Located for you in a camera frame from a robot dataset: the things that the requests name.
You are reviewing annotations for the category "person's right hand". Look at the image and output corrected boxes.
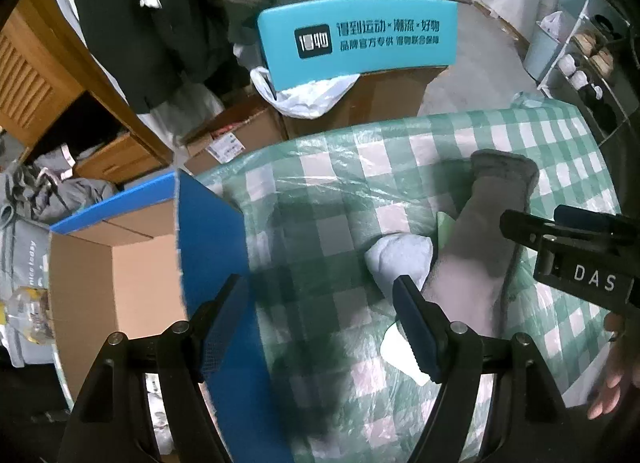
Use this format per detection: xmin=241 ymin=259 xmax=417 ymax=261
xmin=587 ymin=313 xmax=633 ymax=420

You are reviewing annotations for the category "labelled cardboard box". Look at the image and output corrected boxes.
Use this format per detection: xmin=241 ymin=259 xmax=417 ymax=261
xmin=181 ymin=102 xmax=288 ymax=176

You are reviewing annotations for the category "plain white sock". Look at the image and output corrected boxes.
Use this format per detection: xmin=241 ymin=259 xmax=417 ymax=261
xmin=364 ymin=235 xmax=435 ymax=296

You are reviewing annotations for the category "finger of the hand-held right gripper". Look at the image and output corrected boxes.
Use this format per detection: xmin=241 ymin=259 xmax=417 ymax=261
xmin=500 ymin=209 xmax=568 ymax=250
xmin=554 ymin=205 xmax=637 ymax=238

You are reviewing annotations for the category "grey clothes pile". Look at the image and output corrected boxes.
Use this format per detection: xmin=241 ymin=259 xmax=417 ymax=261
xmin=0 ymin=143 xmax=118 ymax=224

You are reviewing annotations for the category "black coat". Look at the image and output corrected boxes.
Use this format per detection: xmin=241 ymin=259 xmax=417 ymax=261
xmin=65 ymin=0 xmax=236 ymax=114

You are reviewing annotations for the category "green checkered tablecloth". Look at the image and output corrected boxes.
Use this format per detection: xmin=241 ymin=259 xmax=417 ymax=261
xmin=192 ymin=93 xmax=621 ymax=463

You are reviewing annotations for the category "small white bag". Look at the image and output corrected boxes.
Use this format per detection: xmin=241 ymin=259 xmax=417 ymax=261
xmin=539 ymin=12 xmax=576 ymax=41

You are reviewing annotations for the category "blue-rimmed cardboard box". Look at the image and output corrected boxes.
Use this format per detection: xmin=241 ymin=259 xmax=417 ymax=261
xmin=48 ymin=170 xmax=296 ymax=463

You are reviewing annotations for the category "light green cloth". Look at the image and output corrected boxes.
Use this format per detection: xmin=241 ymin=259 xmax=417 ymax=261
xmin=436 ymin=212 xmax=458 ymax=246

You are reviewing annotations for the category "grey tote bag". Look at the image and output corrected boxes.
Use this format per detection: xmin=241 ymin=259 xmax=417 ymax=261
xmin=0 ymin=220 xmax=61 ymax=369

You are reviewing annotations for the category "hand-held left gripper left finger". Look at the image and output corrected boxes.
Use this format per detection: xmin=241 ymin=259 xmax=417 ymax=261
xmin=60 ymin=273 xmax=251 ymax=463

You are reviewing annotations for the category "louvered wooden wardrobe door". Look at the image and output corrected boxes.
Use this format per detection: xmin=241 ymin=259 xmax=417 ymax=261
xmin=0 ymin=25 xmax=86 ymax=146

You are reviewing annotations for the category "teal box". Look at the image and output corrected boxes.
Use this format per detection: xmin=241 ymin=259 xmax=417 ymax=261
xmin=256 ymin=0 xmax=458 ymax=92

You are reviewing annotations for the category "white plastic bag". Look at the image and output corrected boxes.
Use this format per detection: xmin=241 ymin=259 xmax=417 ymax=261
xmin=249 ymin=67 xmax=358 ymax=120

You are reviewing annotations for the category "long grey sock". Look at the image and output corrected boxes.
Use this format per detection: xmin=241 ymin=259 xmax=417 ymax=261
xmin=422 ymin=149 xmax=540 ymax=339

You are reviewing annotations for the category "wooden drawer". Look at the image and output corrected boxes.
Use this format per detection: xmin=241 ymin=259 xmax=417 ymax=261
xmin=75 ymin=130 xmax=166 ymax=186

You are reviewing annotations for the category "yellow-capped oil bottle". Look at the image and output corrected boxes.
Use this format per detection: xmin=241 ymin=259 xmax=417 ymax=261
xmin=0 ymin=285 xmax=56 ymax=346

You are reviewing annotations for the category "metal shoe rack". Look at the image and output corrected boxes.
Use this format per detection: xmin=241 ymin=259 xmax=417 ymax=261
xmin=537 ymin=0 xmax=640 ymax=148

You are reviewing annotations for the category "white hanging shirt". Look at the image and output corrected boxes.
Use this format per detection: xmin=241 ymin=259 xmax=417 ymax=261
xmin=136 ymin=84 xmax=226 ymax=144

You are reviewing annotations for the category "plain brown cardboard box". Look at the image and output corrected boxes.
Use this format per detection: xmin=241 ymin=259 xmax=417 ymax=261
xmin=282 ymin=65 xmax=448 ymax=141

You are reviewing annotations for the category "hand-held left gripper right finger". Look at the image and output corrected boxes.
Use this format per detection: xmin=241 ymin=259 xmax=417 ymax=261
xmin=392 ymin=275 xmax=571 ymax=463

